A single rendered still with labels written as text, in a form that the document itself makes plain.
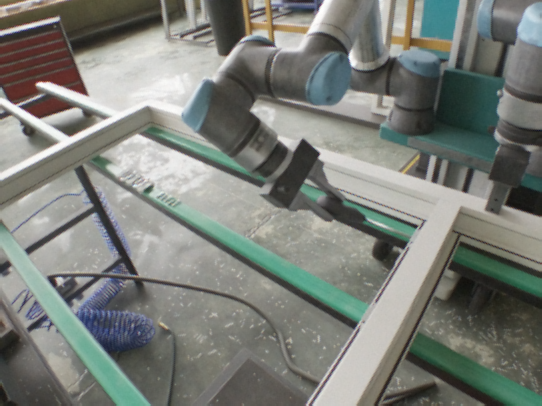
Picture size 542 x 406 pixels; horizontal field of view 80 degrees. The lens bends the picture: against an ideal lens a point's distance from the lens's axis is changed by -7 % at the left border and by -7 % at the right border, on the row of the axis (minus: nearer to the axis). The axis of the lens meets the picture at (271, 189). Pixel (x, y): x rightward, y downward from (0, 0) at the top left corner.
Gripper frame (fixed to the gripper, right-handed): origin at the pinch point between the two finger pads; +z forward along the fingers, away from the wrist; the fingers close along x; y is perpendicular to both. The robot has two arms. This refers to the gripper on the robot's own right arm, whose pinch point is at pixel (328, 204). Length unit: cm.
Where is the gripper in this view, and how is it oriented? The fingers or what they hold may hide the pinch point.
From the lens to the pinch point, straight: 71.8
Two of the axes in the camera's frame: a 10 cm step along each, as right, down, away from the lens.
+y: 4.1, -0.3, -9.1
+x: 5.1, -8.3, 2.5
